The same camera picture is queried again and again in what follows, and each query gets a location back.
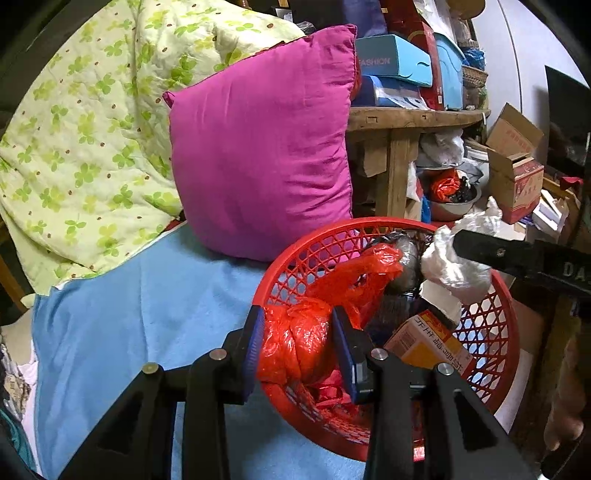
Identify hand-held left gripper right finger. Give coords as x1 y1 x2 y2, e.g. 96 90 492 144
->
331 305 539 480

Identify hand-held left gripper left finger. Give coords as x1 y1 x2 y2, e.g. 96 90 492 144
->
58 305 266 480

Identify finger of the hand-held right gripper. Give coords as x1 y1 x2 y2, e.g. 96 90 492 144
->
452 228 536 280

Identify knotted red plastic bag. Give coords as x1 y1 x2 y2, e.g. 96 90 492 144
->
256 244 404 386

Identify white tissue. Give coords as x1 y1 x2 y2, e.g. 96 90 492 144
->
421 210 503 303

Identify blue plastic bag ball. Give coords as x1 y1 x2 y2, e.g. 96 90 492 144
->
367 295 419 344

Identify red plastic mesh basket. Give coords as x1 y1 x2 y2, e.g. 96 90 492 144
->
252 216 522 462

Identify small orange white box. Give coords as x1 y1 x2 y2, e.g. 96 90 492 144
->
383 309 476 377

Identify dark grey plastic bag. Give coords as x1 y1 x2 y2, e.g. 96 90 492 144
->
365 231 432 296

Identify person's right hand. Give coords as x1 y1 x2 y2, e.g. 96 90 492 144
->
544 323 585 453

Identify metal basin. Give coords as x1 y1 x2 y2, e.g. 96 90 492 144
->
422 168 483 222

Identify cardboard box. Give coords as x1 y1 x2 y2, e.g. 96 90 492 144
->
485 102 546 224

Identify white plastic bag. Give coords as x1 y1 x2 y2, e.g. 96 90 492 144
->
418 128 465 168

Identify blue blanket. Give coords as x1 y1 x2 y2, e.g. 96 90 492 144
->
32 222 370 480

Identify wooden table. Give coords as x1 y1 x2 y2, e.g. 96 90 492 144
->
346 107 491 222

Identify wicker basket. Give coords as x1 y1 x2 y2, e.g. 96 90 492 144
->
462 65 489 109

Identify blue plastic bin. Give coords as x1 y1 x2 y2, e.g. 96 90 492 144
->
434 32 466 112

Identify magenta pillow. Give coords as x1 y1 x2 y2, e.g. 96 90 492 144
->
163 24 361 263

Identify blue white box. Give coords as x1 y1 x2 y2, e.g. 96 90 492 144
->
355 76 430 110

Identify light blue box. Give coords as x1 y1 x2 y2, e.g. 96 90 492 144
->
355 34 434 88

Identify pale lilac sheet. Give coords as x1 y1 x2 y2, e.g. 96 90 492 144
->
18 360 40 462

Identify red box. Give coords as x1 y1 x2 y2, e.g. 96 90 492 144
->
383 0 446 112

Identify beige pillow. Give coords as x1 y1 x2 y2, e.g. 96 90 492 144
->
0 307 35 365

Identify green clover quilt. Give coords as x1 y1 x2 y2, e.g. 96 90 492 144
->
0 0 308 296

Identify dark blue bag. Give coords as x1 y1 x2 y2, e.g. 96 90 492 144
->
286 0 389 38

